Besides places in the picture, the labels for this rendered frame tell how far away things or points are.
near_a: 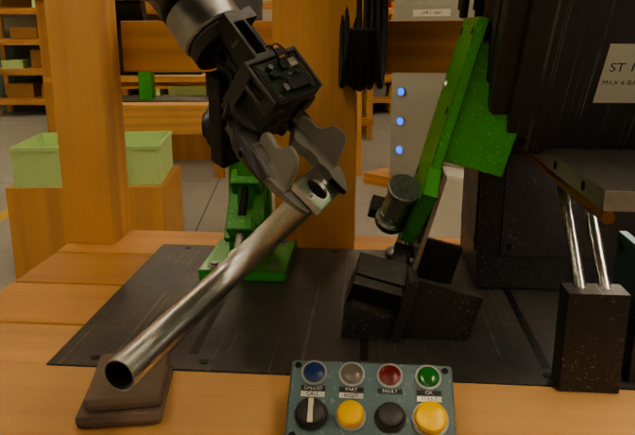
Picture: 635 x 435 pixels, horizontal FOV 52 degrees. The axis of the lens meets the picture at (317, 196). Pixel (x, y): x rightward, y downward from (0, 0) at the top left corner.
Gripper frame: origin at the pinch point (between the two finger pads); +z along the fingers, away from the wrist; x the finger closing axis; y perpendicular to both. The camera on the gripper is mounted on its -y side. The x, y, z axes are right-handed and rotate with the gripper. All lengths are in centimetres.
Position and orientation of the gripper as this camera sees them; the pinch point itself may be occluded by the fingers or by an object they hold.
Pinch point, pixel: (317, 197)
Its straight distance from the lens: 68.8
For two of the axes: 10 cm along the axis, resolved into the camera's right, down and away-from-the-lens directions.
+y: 4.5, -4.7, -7.6
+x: 6.8, -3.8, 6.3
